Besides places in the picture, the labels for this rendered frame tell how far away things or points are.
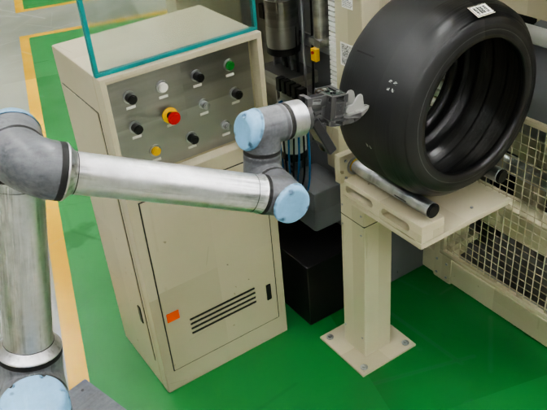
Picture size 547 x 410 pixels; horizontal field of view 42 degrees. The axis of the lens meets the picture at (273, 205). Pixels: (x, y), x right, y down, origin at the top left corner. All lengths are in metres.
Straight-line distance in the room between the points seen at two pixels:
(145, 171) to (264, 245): 1.27
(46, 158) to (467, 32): 1.06
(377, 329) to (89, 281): 1.38
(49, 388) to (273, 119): 0.77
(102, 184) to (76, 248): 2.28
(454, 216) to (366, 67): 0.57
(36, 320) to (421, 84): 1.06
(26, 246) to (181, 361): 1.27
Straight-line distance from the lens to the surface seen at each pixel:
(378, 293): 2.70
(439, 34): 1.86
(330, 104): 1.76
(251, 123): 1.63
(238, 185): 1.53
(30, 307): 1.69
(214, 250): 2.55
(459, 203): 2.27
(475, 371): 2.86
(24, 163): 1.40
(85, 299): 3.35
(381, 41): 1.91
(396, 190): 2.12
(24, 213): 1.57
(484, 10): 1.93
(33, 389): 1.70
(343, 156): 2.23
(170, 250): 2.45
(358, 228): 2.50
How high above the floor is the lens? 2.04
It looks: 33 degrees down
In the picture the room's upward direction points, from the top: 5 degrees counter-clockwise
